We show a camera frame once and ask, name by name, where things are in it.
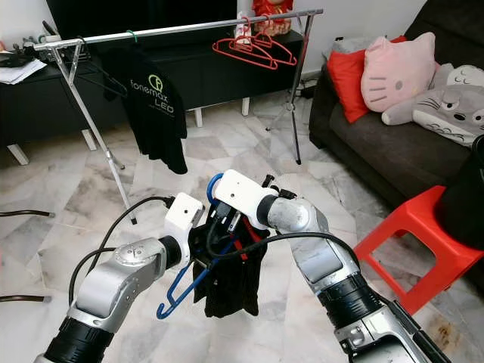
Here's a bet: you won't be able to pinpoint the black flat screen television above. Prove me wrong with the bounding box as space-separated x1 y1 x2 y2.
45 0 240 43

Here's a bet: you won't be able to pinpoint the side table white lace cloth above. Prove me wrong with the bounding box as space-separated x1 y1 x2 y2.
329 36 368 54

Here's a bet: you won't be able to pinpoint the dark grey fabric sofa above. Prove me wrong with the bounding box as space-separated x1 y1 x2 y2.
308 0 484 202

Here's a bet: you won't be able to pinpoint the red robed deity statue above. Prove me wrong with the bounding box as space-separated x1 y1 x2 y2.
251 0 295 38

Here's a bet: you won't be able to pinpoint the blue plastic hanger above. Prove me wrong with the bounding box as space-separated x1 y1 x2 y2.
157 172 236 321

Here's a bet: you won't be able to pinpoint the red plastic stool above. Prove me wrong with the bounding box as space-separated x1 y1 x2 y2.
353 185 484 315

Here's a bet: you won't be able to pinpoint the white paper sheets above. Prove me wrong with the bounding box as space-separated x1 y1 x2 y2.
0 59 48 86

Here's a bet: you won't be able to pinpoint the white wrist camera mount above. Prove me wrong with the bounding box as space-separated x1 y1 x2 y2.
165 193 206 251
212 170 278 232

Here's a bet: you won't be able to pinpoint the white pink tissue box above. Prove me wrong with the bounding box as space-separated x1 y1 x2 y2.
233 18 253 41

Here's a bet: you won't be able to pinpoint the dark plastic hanger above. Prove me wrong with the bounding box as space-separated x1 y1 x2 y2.
79 44 132 100

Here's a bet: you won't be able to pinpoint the grey Totoro plush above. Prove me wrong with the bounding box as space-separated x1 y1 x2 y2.
382 63 484 147

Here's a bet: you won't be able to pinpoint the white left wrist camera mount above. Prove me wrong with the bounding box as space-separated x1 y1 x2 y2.
165 193 206 251

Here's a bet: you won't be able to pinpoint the pink cat face cushion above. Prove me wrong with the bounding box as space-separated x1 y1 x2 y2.
361 32 440 115

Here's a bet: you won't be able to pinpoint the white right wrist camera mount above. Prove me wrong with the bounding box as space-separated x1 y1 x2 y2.
212 170 278 232

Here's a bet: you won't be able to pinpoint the red cushion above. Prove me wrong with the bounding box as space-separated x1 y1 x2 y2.
325 36 410 125

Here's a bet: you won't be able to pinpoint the black fonemax T-shirt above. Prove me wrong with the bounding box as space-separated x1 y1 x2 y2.
113 45 191 175

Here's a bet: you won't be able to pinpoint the silver metal clothes rack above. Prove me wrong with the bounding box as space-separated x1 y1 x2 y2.
34 9 324 226

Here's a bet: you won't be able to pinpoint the black garment red stripe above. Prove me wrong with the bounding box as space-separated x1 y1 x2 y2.
191 212 270 319

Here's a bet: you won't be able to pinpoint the red plastic hanger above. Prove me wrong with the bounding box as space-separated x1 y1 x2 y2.
238 29 300 68
212 30 280 72

